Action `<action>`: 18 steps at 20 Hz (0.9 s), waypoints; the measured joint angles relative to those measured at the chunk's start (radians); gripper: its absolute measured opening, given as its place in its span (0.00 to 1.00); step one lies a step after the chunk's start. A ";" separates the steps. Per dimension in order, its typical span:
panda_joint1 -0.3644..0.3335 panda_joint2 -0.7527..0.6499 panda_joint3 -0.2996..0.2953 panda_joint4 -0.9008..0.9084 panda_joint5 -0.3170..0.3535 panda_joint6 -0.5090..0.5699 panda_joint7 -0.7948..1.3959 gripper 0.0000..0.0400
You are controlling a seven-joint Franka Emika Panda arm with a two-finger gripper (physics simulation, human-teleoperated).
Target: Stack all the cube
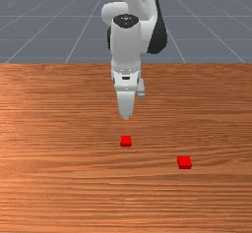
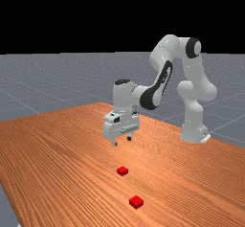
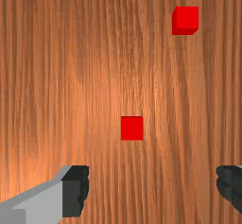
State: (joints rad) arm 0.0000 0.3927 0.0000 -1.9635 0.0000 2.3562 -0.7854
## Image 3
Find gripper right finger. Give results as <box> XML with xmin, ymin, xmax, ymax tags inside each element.
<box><xmin>216</xmin><ymin>164</ymin><xmax>242</xmax><ymax>216</ymax></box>

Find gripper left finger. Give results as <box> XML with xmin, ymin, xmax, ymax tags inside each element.
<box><xmin>0</xmin><ymin>164</ymin><xmax>90</xmax><ymax>224</ymax></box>

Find red cube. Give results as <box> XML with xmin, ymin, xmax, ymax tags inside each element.
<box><xmin>120</xmin><ymin>115</ymin><xmax>145</xmax><ymax>142</ymax></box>
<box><xmin>171</xmin><ymin>6</ymin><xmax>199</xmax><ymax>36</ymax></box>

